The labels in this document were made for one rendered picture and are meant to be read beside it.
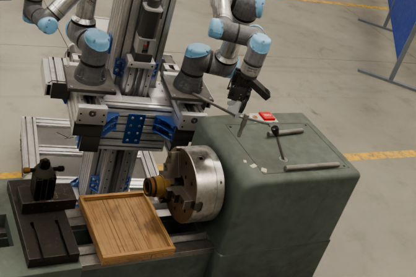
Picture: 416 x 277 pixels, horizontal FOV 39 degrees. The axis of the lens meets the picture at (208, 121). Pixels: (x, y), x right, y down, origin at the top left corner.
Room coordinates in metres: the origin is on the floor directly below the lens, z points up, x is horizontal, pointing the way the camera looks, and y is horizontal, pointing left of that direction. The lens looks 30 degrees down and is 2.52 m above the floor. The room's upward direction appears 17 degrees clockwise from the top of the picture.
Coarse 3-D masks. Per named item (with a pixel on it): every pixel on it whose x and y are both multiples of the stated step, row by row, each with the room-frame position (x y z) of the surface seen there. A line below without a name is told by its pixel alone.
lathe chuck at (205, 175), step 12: (192, 156) 1.95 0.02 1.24; (204, 156) 1.98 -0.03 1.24; (192, 168) 1.92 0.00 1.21; (204, 168) 1.93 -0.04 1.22; (180, 180) 2.02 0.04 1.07; (192, 180) 1.90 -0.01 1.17; (204, 180) 1.89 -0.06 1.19; (216, 180) 1.92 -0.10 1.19; (192, 192) 1.87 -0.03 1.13; (204, 192) 1.87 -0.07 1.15; (216, 192) 1.89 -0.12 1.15; (168, 204) 1.99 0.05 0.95; (204, 204) 1.86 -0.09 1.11; (180, 216) 1.90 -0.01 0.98; (192, 216) 1.84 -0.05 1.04; (204, 216) 1.87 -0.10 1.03
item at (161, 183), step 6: (144, 180) 1.91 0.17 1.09; (150, 180) 1.88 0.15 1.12; (156, 180) 1.89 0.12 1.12; (162, 180) 1.90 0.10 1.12; (168, 180) 1.93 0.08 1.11; (144, 186) 1.90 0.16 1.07; (150, 186) 1.86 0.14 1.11; (156, 186) 1.88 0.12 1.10; (162, 186) 1.88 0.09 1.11; (144, 192) 1.89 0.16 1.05; (150, 192) 1.85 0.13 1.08; (156, 192) 1.87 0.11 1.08; (162, 192) 1.88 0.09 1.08
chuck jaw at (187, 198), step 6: (168, 186) 1.90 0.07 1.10; (174, 186) 1.91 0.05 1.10; (180, 186) 1.93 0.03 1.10; (168, 192) 1.87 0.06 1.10; (174, 192) 1.87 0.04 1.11; (180, 192) 1.88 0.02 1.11; (186, 192) 1.89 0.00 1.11; (174, 198) 1.86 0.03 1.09; (180, 198) 1.86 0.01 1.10; (186, 198) 1.85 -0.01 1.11; (192, 198) 1.86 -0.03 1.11; (180, 204) 1.85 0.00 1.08; (186, 204) 1.84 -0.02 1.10; (192, 204) 1.85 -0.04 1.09; (198, 204) 1.85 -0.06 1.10; (198, 210) 1.85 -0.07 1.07
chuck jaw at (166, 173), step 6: (180, 150) 2.02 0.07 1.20; (168, 156) 2.00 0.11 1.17; (174, 156) 1.99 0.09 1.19; (180, 156) 2.01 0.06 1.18; (168, 162) 1.99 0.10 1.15; (174, 162) 1.98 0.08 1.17; (180, 162) 1.99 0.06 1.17; (168, 168) 1.95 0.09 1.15; (174, 168) 1.97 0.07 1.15; (180, 168) 1.98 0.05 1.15; (162, 174) 1.93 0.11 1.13; (168, 174) 1.94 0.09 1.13; (174, 174) 1.95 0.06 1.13; (180, 174) 1.97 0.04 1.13
